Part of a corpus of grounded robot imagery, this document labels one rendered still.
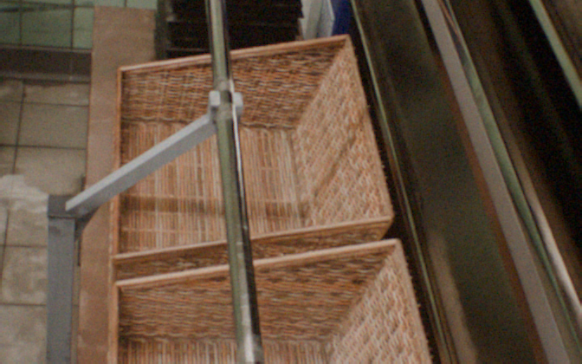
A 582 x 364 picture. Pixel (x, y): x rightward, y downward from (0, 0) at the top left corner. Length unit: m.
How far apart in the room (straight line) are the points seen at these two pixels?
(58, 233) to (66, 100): 1.75
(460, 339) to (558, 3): 0.52
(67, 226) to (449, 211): 0.57
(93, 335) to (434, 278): 0.65
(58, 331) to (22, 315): 0.95
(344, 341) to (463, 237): 0.40
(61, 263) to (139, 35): 1.06
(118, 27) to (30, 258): 0.65
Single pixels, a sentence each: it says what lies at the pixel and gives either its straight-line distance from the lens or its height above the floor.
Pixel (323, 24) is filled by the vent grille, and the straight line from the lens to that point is 2.54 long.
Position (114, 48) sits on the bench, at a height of 0.58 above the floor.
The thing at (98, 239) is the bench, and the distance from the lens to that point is 2.15.
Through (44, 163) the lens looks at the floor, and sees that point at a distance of 3.19.
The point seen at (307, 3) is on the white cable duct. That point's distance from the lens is 2.87.
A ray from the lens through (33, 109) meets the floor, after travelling 3.37.
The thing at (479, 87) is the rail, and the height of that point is 1.44.
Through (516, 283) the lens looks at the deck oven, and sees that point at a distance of 1.44.
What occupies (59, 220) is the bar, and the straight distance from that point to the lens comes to 1.66.
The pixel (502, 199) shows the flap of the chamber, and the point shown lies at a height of 1.41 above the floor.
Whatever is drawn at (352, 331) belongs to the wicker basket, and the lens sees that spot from 1.94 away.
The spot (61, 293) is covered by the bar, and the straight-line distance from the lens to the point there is 1.78.
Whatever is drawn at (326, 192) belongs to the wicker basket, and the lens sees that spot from 2.18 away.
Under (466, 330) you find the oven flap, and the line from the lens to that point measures 1.58.
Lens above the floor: 2.10
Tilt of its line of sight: 40 degrees down
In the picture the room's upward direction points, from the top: 12 degrees clockwise
